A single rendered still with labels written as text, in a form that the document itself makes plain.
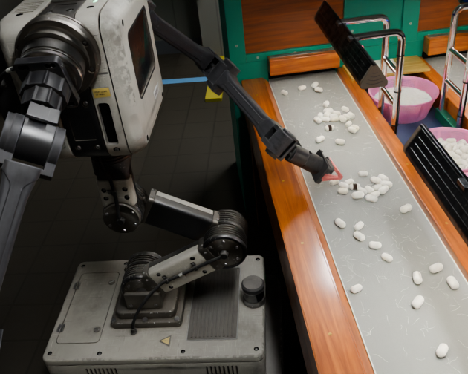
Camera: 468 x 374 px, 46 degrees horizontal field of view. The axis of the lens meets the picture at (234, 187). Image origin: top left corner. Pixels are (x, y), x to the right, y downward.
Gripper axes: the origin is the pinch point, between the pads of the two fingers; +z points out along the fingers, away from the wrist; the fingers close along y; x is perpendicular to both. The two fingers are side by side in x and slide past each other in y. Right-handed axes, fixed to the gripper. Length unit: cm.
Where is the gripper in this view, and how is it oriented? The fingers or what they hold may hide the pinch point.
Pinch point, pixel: (339, 176)
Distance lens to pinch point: 173.7
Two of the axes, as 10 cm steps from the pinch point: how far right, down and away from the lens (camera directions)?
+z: 8.3, 3.7, 4.2
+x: -5.5, 7.1, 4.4
